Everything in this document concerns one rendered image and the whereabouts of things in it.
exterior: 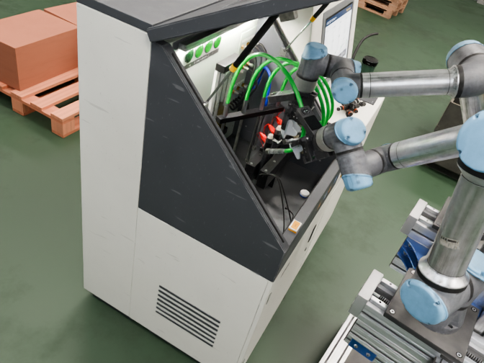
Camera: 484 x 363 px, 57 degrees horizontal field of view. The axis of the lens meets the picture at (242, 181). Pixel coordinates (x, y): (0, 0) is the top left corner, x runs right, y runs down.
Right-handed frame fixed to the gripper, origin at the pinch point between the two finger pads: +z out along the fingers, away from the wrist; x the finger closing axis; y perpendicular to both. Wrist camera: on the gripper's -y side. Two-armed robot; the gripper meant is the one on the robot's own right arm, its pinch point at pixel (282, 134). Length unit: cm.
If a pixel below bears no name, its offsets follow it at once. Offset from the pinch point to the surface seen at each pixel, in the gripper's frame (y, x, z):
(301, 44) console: -13.0, 35.0, -20.6
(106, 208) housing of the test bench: -51, -35, 44
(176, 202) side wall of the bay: -20.4, -35.0, 21.8
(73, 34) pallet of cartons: -214, 115, 68
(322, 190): 20.7, 4.7, 18.6
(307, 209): 20.2, -10.1, 18.6
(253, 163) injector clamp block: -7.1, -3.1, 15.6
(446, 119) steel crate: 65, 227, 65
